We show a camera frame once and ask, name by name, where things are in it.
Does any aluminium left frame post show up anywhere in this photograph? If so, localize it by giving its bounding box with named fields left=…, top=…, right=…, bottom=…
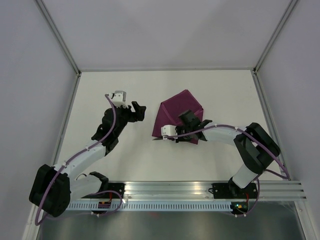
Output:
left=34, top=0, right=81, bottom=77

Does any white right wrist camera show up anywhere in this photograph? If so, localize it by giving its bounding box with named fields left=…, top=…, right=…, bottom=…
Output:
left=160, top=124, right=178, bottom=140

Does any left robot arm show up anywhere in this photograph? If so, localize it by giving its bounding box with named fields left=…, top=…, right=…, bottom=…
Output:
left=29, top=101, right=147, bottom=217

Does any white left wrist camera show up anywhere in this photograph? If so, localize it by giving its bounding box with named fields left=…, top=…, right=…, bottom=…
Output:
left=104, top=90, right=128, bottom=109

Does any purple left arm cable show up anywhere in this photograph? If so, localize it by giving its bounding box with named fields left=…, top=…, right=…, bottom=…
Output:
left=33, top=93, right=126, bottom=226

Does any knife with teal handle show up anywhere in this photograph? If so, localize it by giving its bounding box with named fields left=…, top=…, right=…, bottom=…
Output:
left=152, top=136, right=166, bottom=141

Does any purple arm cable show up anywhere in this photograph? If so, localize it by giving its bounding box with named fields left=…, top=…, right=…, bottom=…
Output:
left=162, top=124, right=291, bottom=217
left=33, top=93, right=126, bottom=226

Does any purple cloth napkin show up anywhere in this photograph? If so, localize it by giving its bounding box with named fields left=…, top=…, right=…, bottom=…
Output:
left=151, top=89, right=204, bottom=138

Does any aluminium front rail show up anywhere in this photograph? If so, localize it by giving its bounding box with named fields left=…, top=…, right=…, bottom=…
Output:
left=67, top=181, right=307, bottom=201

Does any aluminium right frame post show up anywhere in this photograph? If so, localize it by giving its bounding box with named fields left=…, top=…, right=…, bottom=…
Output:
left=251, top=0, right=300, bottom=75

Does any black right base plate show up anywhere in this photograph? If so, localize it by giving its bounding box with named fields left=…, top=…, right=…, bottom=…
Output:
left=208, top=182, right=258, bottom=200

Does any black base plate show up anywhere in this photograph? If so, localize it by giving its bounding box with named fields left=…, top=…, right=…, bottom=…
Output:
left=97, top=182, right=125, bottom=199
left=208, top=182, right=258, bottom=200

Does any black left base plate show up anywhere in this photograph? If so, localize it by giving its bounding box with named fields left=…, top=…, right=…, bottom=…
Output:
left=97, top=182, right=125, bottom=199

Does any white slotted cable duct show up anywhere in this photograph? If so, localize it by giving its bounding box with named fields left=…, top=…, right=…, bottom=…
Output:
left=67, top=200, right=232, bottom=212

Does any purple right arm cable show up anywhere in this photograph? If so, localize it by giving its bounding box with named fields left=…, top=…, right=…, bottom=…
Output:
left=162, top=124, right=291, bottom=217

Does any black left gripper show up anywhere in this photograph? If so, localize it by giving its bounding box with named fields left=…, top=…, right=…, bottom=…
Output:
left=110, top=100, right=146, bottom=137

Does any aluminium frame post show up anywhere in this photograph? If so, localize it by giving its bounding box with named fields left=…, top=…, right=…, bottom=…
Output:
left=34, top=0, right=81, bottom=77
left=251, top=0, right=300, bottom=75

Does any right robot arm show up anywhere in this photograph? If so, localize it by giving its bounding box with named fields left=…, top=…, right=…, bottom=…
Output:
left=170, top=110, right=281, bottom=199

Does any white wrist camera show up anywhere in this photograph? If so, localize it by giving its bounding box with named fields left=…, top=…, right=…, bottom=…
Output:
left=104, top=90, right=128, bottom=109
left=160, top=124, right=178, bottom=140

